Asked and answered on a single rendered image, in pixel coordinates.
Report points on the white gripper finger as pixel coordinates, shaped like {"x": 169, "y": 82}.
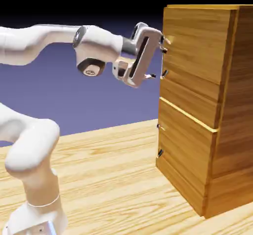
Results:
{"x": 149, "y": 76}
{"x": 163, "y": 39}

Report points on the light wood cabinet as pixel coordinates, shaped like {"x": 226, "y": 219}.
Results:
{"x": 207, "y": 108}

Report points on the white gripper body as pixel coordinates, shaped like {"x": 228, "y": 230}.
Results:
{"x": 147, "y": 55}

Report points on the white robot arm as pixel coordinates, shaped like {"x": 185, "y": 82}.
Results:
{"x": 94, "y": 43}

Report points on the small wooden cabinet door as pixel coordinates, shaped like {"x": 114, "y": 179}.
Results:
{"x": 185, "y": 150}

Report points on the large wooden cabinet door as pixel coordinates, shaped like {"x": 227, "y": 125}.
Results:
{"x": 195, "y": 60}

